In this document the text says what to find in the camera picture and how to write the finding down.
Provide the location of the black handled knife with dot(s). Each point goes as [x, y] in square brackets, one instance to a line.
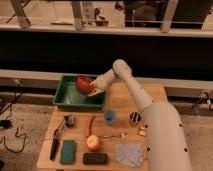
[54, 148]

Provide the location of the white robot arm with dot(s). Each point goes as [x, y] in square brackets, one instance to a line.
[166, 143]

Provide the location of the green sponge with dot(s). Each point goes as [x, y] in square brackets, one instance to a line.
[68, 152]

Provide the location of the small black binder clip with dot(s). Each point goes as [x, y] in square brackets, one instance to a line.
[69, 121]

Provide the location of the blue plastic cup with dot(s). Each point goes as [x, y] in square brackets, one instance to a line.
[109, 117]

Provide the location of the small metal can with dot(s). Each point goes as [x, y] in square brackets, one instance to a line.
[134, 119]

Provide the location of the green plastic tray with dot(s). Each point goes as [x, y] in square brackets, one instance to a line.
[67, 96]

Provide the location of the person in background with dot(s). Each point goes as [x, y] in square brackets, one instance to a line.
[143, 13]

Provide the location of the dark red bowl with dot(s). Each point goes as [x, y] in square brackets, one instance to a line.
[84, 84]

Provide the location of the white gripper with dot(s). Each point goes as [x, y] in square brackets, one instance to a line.
[103, 82]

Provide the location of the banana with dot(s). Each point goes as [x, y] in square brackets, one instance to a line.
[142, 131]

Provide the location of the orange carrot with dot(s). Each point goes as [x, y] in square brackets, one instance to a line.
[88, 127]

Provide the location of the blue grey cloth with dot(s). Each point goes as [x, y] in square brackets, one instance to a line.
[130, 155]

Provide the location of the orange apple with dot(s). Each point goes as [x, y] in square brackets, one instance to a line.
[93, 143]

